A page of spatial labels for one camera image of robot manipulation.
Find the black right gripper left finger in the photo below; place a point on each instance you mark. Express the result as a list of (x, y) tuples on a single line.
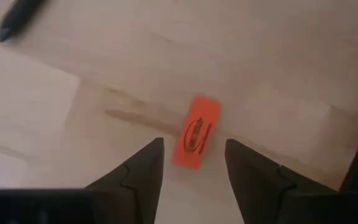
[(141, 174)]

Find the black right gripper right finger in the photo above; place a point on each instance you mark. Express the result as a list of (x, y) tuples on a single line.
[(253, 180)]

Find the orange printed eraser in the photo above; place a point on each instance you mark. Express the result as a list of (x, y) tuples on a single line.
[(197, 109)]

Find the pale pink sticky notes pad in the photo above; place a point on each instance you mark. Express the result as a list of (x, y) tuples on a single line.
[(20, 102)]

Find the black marker pen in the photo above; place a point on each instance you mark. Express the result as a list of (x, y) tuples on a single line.
[(17, 18)]

